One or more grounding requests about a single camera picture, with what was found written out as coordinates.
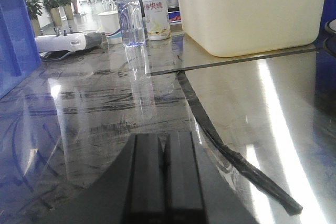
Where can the cream plastic bin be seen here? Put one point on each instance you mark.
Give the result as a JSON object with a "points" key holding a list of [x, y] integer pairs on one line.
{"points": [[228, 28]]}

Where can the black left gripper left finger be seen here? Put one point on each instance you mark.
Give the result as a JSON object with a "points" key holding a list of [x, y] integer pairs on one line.
{"points": [[131, 190]]}

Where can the potted plant gold pot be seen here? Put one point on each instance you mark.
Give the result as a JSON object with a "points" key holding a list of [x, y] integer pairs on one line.
{"points": [[52, 7]]}

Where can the blue crate at left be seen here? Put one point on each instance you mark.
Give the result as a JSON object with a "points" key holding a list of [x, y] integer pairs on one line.
{"points": [[19, 53]]}

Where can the white paper cup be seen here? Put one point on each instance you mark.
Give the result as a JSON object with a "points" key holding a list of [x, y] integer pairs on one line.
{"points": [[111, 26]]}

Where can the white drink bottle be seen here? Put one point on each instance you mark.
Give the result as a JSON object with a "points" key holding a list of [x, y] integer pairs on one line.
{"points": [[157, 19]]}

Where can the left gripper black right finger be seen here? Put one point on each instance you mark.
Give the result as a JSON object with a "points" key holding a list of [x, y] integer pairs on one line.
{"points": [[195, 191]]}

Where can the clear water bottle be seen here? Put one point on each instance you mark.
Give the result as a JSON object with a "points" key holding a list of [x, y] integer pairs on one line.
{"points": [[131, 22]]}

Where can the beige textured plate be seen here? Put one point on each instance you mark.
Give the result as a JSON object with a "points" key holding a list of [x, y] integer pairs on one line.
{"points": [[330, 42]]}

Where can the white remote controller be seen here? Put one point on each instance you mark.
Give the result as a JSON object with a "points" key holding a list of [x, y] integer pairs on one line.
{"points": [[70, 42]]}

